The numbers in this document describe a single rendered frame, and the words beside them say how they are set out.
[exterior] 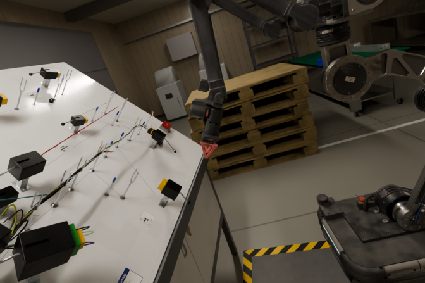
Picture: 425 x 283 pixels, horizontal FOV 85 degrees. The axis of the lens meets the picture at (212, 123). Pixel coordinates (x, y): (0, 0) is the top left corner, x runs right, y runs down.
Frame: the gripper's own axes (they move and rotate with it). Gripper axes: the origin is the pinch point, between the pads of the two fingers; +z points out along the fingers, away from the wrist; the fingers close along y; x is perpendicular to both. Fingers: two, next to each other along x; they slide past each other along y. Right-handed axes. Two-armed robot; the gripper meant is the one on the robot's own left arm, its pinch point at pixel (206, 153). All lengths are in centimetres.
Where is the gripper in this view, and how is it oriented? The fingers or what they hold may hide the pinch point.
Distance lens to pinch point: 96.4
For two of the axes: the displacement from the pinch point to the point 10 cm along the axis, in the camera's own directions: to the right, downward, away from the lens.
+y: -0.3, 3.1, -9.5
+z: -2.0, 9.3, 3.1
